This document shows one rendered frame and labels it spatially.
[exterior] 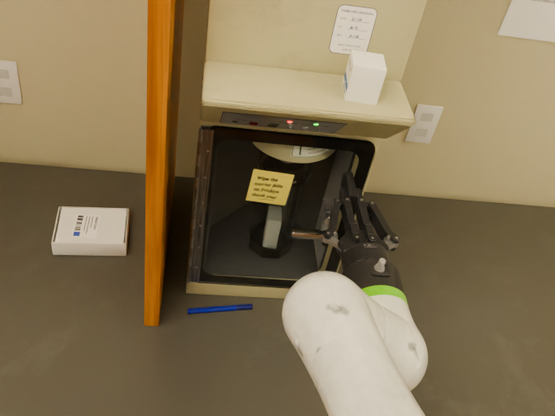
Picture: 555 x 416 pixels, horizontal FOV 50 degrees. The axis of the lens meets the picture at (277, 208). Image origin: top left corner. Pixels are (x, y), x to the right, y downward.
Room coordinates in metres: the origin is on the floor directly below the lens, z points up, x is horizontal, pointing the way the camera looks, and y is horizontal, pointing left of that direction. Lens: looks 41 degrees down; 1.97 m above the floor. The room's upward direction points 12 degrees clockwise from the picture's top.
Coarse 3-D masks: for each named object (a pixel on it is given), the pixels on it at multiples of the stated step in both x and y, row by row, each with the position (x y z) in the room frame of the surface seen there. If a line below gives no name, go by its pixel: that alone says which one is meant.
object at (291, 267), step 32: (224, 128) 0.84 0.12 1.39; (224, 160) 0.84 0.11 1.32; (256, 160) 0.85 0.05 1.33; (288, 160) 0.86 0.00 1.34; (320, 160) 0.87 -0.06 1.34; (352, 160) 0.88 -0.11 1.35; (224, 192) 0.84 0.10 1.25; (320, 192) 0.87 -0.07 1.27; (224, 224) 0.84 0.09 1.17; (256, 224) 0.85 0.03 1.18; (288, 224) 0.86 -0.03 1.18; (320, 224) 0.88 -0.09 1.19; (224, 256) 0.84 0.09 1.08; (256, 256) 0.85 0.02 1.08; (288, 256) 0.87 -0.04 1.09; (320, 256) 0.88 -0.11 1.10; (288, 288) 0.87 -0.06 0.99
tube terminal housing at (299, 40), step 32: (224, 0) 0.84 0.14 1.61; (256, 0) 0.85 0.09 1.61; (288, 0) 0.86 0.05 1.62; (320, 0) 0.87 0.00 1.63; (352, 0) 0.88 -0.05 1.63; (384, 0) 0.89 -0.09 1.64; (416, 0) 0.90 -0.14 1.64; (224, 32) 0.85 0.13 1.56; (256, 32) 0.85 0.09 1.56; (288, 32) 0.86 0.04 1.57; (320, 32) 0.87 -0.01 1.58; (384, 32) 0.89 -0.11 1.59; (256, 64) 0.86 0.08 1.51; (288, 64) 0.87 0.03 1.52; (320, 64) 0.88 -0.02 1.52; (256, 128) 0.86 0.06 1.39; (192, 288) 0.84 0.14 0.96; (224, 288) 0.86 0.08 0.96; (256, 288) 0.87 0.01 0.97
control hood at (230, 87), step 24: (216, 72) 0.81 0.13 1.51; (240, 72) 0.82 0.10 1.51; (264, 72) 0.84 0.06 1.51; (288, 72) 0.85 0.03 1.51; (312, 72) 0.87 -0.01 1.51; (216, 96) 0.74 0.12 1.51; (240, 96) 0.76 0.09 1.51; (264, 96) 0.77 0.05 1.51; (288, 96) 0.78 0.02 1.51; (312, 96) 0.80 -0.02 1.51; (336, 96) 0.81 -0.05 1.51; (384, 96) 0.84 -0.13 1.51; (216, 120) 0.80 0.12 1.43; (312, 120) 0.78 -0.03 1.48; (336, 120) 0.78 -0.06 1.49; (360, 120) 0.77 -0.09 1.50; (384, 120) 0.78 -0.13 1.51; (408, 120) 0.79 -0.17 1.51
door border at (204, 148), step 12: (204, 132) 0.83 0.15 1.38; (204, 144) 0.83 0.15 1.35; (204, 156) 0.83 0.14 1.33; (204, 168) 0.83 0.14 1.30; (204, 180) 0.83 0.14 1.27; (204, 192) 0.83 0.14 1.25; (204, 204) 0.83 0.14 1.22; (192, 216) 0.83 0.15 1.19; (204, 216) 0.83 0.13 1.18; (192, 252) 0.83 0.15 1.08; (192, 264) 0.83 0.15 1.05; (192, 276) 0.83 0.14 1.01
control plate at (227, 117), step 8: (224, 112) 0.76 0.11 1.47; (232, 112) 0.76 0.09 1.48; (224, 120) 0.80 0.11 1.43; (232, 120) 0.80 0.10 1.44; (240, 120) 0.79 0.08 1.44; (248, 120) 0.79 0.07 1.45; (256, 120) 0.79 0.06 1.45; (264, 120) 0.79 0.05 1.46; (272, 120) 0.79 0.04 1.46; (280, 120) 0.78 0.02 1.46; (288, 120) 0.78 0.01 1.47; (296, 120) 0.78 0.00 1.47; (304, 120) 0.78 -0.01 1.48; (280, 128) 0.83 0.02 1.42; (288, 128) 0.83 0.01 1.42; (296, 128) 0.83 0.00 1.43; (312, 128) 0.82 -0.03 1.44; (320, 128) 0.82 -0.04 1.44; (328, 128) 0.82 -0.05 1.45; (336, 128) 0.82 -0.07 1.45
